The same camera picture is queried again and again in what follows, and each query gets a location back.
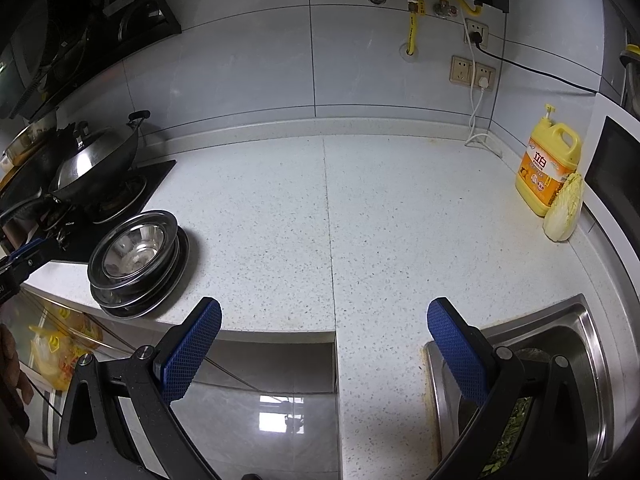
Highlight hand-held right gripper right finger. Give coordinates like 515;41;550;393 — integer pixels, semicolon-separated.
426;296;608;480

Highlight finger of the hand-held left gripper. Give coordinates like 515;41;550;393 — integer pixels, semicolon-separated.
0;251;54;294
0;240;52;272

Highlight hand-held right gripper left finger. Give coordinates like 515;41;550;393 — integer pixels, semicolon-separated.
56;296;223;480

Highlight large steel bowl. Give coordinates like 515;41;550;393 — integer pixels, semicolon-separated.
87;212;180;292

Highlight large steel plate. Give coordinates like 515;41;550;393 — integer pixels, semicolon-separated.
95;227;192;320

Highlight person's left hand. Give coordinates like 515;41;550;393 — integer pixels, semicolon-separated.
0;324;34;407

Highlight yellow plastic bag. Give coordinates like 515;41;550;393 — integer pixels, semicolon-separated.
26;304;105;392

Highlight green vegetable scraps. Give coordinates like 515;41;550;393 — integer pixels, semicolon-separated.
479;395;534;480

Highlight dark cooking pot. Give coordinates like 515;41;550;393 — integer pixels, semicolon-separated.
0;114;62;172

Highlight steel wok lid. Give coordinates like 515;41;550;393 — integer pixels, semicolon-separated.
54;120;135;187

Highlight steel sink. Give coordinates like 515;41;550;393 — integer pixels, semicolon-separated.
423;293;617;480

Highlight black wok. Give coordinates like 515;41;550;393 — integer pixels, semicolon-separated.
46;110;152;207

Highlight black gas stove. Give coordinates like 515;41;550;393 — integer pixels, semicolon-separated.
0;159;177;267

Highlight napa cabbage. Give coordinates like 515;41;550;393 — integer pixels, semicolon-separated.
543;172;585;243

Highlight yellow detergent bottle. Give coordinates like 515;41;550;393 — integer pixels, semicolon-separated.
514;103;584;219

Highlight white microwave oven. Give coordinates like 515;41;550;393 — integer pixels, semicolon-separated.
581;91;640;283

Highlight black range hood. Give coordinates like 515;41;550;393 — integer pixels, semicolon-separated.
0;0;182;122

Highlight black pan handle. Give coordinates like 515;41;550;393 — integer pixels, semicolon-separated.
0;194;57;233

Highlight white power cable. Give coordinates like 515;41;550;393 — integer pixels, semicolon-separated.
466;76;504;159

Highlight white wall outlet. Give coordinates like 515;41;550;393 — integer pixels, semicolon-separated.
472;62;496;93
463;18;489;51

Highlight beige wall outlet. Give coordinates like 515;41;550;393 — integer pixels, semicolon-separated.
449;54;475;86

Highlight black power cable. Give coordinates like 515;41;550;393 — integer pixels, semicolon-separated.
469;30;599;97

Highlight yellow gas hose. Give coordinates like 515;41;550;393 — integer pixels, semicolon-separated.
405;11;420;57

